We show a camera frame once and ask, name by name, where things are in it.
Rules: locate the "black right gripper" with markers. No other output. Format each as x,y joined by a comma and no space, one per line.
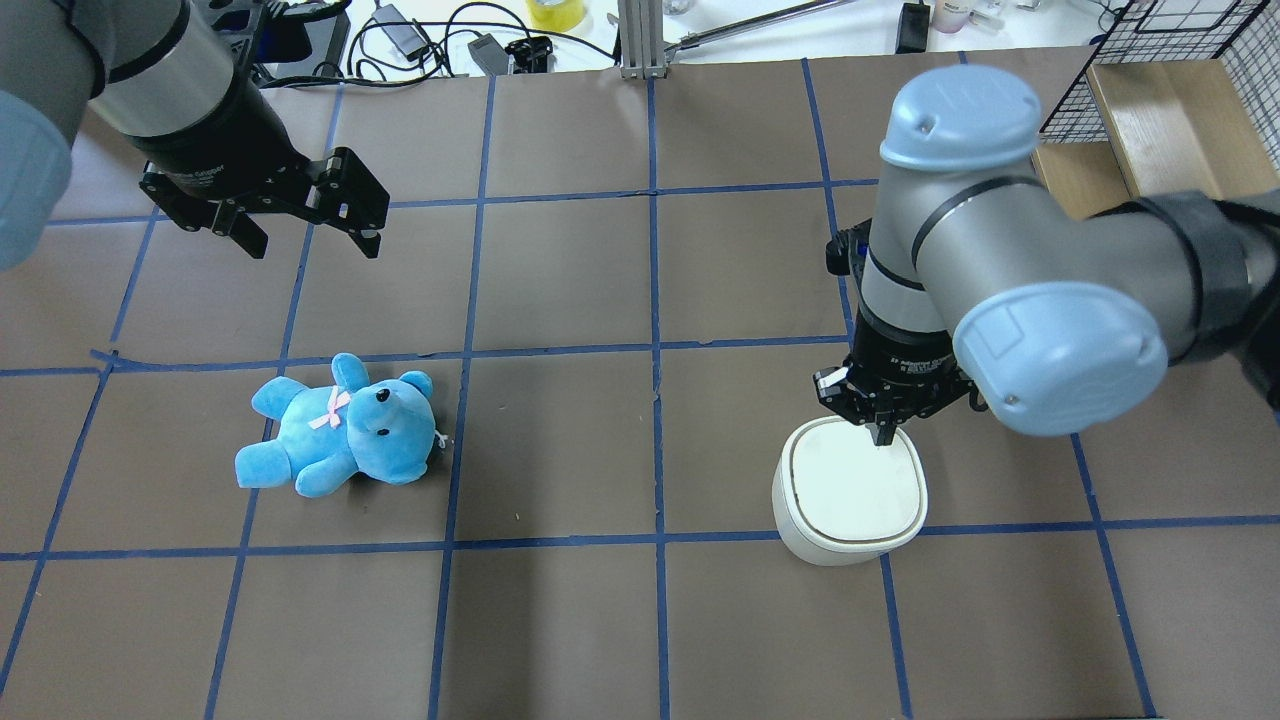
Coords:
900,357

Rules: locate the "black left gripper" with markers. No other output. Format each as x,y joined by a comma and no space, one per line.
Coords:
222,138

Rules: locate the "white trash can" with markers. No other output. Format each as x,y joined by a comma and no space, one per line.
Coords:
839,499

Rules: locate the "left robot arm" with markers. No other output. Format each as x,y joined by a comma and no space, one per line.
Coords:
173,78

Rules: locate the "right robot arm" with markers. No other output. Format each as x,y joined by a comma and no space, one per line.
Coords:
973,282

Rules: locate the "black power adapter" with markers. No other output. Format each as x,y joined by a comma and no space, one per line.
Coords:
404,36

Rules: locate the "blue teddy bear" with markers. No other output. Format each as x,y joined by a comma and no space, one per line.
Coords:
385,430

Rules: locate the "yellow tape roll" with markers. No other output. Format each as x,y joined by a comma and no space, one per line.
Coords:
558,16

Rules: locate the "black cable clamp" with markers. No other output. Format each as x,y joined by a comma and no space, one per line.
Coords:
530,55

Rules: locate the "aluminium frame post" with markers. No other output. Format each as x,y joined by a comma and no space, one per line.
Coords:
642,48

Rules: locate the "wooden wire-mesh shelf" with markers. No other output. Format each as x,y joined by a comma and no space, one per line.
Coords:
1177,96

